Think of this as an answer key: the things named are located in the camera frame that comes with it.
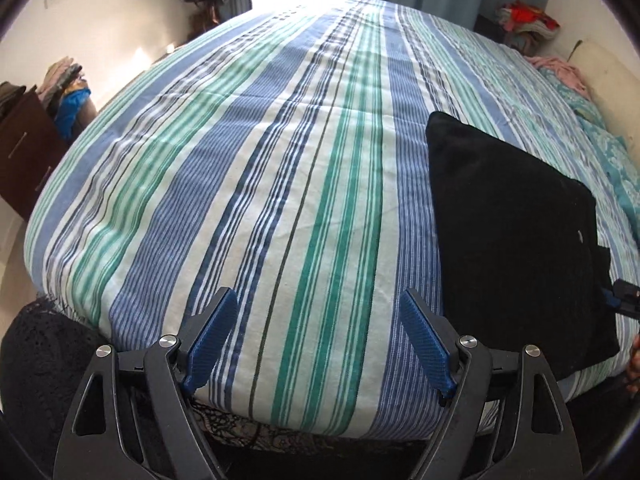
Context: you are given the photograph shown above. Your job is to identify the red clothes pile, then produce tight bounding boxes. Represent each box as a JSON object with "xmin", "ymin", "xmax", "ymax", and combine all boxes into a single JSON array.
[{"xmin": 495, "ymin": 2, "xmax": 560, "ymax": 49}]

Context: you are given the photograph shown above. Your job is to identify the cream bed headboard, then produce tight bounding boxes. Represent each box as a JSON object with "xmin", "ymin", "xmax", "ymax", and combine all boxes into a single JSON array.
[{"xmin": 567, "ymin": 40, "xmax": 640, "ymax": 147}]

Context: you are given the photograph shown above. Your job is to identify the striped bed sheet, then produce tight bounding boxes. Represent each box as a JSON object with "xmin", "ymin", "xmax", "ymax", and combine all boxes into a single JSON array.
[{"xmin": 24, "ymin": 0, "xmax": 640, "ymax": 443}]

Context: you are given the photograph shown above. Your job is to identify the large teal patterned pillow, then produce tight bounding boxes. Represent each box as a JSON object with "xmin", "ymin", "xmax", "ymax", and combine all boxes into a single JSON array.
[{"xmin": 575, "ymin": 120, "xmax": 640, "ymax": 242}]

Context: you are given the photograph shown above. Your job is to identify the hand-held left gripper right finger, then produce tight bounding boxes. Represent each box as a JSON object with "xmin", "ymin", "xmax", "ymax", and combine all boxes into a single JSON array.
[{"xmin": 399, "ymin": 288, "xmax": 583, "ymax": 480}]

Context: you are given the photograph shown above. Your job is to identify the black pants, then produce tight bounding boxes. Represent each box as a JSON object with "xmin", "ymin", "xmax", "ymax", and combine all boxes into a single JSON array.
[{"xmin": 425, "ymin": 111, "xmax": 622, "ymax": 382}]

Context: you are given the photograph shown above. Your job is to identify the person's right hand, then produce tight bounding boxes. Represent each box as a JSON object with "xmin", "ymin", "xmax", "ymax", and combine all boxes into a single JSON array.
[{"xmin": 627, "ymin": 334, "xmax": 640, "ymax": 397}]

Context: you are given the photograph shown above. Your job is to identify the dark box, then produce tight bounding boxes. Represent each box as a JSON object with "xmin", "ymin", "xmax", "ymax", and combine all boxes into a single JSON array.
[{"xmin": 472, "ymin": 14, "xmax": 506, "ymax": 44}]

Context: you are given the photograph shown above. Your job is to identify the blue bag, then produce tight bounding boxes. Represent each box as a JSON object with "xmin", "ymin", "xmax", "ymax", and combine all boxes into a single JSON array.
[{"xmin": 54, "ymin": 87, "xmax": 94, "ymax": 142}]

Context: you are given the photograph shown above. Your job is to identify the brown dresser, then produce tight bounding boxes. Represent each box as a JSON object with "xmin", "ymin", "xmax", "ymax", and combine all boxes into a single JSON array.
[{"xmin": 0, "ymin": 85, "xmax": 71, "ymax": 222}]

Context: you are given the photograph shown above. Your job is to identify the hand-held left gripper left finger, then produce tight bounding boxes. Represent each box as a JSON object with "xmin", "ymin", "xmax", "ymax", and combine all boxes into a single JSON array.
[{"xmin": 52, "ymin": 287, "xmax": 239, "ymax": 480}]

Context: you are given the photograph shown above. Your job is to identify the pink garment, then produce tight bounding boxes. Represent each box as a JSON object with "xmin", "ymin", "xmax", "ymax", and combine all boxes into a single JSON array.
[{"xmin": 525, "ymin": 56, "xmax": 589, "ymax": 94}]

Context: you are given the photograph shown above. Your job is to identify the beige clothes pile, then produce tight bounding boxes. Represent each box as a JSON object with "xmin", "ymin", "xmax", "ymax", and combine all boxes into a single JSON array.
[{"xmin": 37, "ymin": 59, "xmax": 84, "ymax": 111}]

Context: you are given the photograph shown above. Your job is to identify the small teal patterned pillow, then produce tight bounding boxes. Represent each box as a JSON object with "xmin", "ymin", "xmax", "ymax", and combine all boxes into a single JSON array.
[{"xmin": 545, "ymin": 72, "xmax": 602, "ymax": 127}]

